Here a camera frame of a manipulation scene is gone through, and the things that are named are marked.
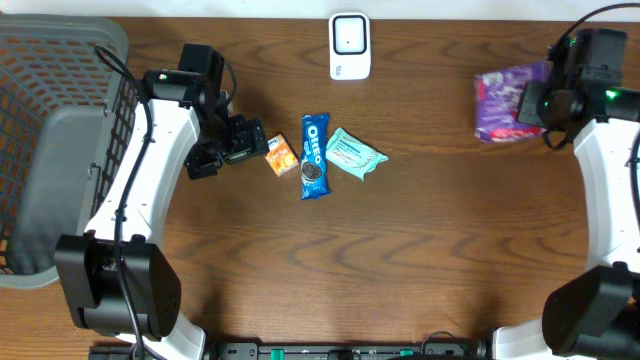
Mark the purple snack package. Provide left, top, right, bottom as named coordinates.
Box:
left=474, top=61, right=548, bottom=143

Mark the orange snack packet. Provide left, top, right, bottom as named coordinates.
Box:
left=265, top=134, right=299, bottom=177

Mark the blue Oreo cookie pack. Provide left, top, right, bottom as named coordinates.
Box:
left=301, top=114, right=331, bottom=200

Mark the mint green wipes pack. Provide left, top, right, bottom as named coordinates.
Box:
left=326, top=128, right=389, bottom=181

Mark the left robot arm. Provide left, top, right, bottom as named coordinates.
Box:
left=54, top=44, right=269, bottom=359

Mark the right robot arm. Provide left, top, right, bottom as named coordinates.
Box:
left=491, top=28, right=639, bottom=359

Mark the grey plastic mesh basket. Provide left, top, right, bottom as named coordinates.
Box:
left=1, top=14, right=136, bottom=289

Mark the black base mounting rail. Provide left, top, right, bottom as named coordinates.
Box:
left=88, top=341, right=496, bottom=360

